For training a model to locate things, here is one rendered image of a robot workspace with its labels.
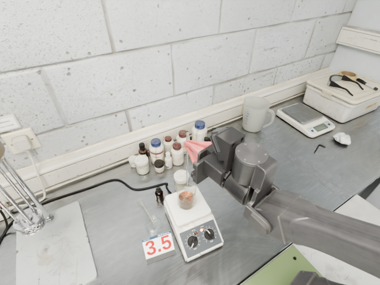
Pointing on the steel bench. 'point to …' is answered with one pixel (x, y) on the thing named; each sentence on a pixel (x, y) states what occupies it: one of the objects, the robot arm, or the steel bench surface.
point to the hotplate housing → (189, 229)
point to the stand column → (26, 188)
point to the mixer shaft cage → (23, 227)
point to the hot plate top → (186, 216)
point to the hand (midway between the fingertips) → (187, 143)
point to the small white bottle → (168, 160)
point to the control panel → (204, 244)
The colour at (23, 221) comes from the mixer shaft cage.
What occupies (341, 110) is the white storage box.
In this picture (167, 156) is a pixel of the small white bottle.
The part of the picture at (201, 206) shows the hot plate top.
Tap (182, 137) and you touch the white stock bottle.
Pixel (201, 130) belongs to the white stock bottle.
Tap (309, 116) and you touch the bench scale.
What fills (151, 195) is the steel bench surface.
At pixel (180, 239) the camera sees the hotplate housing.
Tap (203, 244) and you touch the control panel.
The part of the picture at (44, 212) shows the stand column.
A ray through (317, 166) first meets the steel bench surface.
